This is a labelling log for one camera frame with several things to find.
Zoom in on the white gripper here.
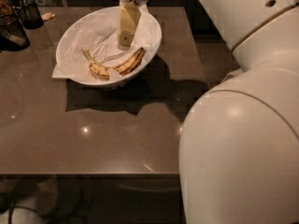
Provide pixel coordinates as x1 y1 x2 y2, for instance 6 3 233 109
118 0 149 50

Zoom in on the yellow spotted banana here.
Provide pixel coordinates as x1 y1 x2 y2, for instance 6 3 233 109
113 48 146 76

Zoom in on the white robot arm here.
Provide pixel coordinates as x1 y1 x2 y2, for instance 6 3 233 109
178 0 299 224

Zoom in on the white bowl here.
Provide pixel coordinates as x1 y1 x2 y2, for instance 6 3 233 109
55 6 163 89

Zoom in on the short banana piece with stem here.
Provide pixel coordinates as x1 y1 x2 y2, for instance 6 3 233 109
82 49 109 80

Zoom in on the white paper liner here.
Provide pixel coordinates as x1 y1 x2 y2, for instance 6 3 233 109
51 1 152 82

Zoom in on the small crumpled wrapper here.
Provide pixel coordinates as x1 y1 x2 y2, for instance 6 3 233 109
41 12 55 21

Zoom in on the black mesh pen cup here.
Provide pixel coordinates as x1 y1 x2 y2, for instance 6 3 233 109
13 0 44 30

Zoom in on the dark round container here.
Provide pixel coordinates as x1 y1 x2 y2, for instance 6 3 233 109
0 0 30 51

